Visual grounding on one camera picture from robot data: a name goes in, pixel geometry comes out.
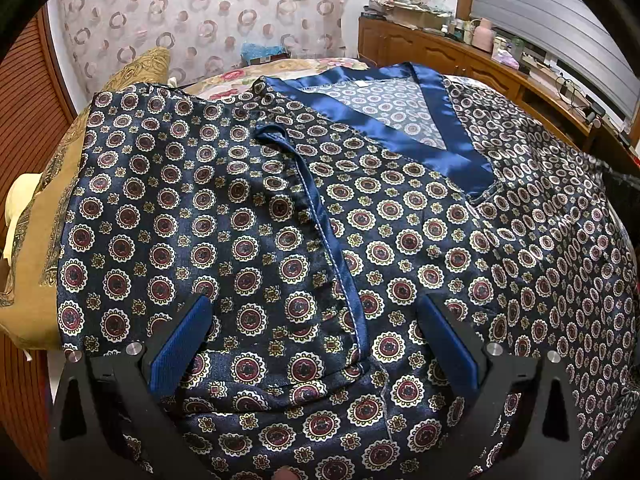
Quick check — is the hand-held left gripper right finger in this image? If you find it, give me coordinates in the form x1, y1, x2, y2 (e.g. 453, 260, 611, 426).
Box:
422, 294, 586, 480

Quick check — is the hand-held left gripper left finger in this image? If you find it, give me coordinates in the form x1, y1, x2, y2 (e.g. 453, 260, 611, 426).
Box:
48, 294, 216, 480

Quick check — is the navy medallion print satin shirt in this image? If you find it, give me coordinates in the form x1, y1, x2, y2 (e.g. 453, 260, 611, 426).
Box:
56, 62, 640, 480

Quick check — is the golden patterned pillow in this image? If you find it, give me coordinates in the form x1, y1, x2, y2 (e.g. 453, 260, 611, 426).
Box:
0, 47, 173, 351

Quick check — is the pale yellow cushion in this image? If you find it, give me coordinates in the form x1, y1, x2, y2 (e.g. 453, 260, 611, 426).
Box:
2, 174, 43, 261

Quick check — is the rose floral bedsheet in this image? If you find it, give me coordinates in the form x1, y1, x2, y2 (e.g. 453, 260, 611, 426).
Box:
182, 57, 371, 103

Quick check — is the wooden louvered wardrobe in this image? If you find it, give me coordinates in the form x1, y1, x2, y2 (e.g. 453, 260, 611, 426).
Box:
0, 10, 76, 461

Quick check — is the wooden sideboard cabinet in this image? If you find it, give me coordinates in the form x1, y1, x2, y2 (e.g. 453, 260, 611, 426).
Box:
357, 15, 640, 171

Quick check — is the pale purple plastic bag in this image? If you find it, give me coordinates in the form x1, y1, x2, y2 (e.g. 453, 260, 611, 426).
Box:
492, 37, 524, 68

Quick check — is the blue plastic bag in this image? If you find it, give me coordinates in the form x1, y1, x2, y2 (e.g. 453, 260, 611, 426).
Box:
241, 42, 289, 64

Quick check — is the pink bottle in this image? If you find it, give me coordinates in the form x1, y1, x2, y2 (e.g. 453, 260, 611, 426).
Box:
472, 19, 496, 53

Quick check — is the circle print sheer curtain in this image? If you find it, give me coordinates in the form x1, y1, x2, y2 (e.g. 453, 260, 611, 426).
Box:
59, 0, 356, 83

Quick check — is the pile of papers and boxes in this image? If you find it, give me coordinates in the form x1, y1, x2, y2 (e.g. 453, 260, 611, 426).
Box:
366, 0, 457, 30

